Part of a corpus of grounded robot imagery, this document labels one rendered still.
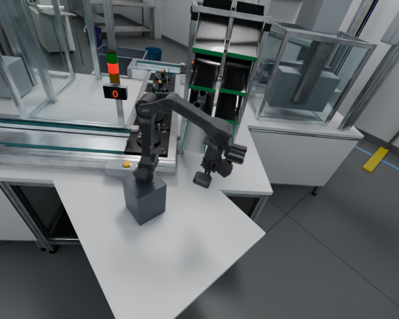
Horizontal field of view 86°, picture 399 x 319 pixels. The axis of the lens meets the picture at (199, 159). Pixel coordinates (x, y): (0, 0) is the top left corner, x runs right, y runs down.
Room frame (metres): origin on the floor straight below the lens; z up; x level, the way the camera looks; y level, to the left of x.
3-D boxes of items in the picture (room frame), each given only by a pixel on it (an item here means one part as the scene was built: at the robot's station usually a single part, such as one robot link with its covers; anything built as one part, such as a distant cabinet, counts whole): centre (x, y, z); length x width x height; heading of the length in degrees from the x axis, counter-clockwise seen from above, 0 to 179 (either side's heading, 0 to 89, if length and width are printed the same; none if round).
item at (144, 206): (0.61, 0.22, 0.96); 0.14 x 0.14 x 0.20; 47
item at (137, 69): (2.43, -0.26, 0.92); 2.35 x 0.41 x 0.12; 99
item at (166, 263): (0.65, 0.18, 0.84); 0.90 x 0.70 x 0.03; 47
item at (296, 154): (2.02, -0.84, 0.43); 1.11 x 0.68 x 0.86; 99
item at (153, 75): (1.99, 0.48, 1.01); 0.24 x 0.24 x 0.13; 9
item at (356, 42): (2.00, -0.73, 1.21); 0.69 x 0.46 x 0.69; 99
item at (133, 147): (1.01, 0.32, 0.96); 0.24 x 0.24 x 0.02; 9
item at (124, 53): (2.93, 1.27, 0.73); 0.62 x 0.42 x 0.23; 99
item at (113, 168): (0.78, 0.37, 0.93); 0.21 x 0.07 x 0.06; 99
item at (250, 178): (1.45, 0.39, 0.84); 1.50 x 1.41 x 0.03; 99
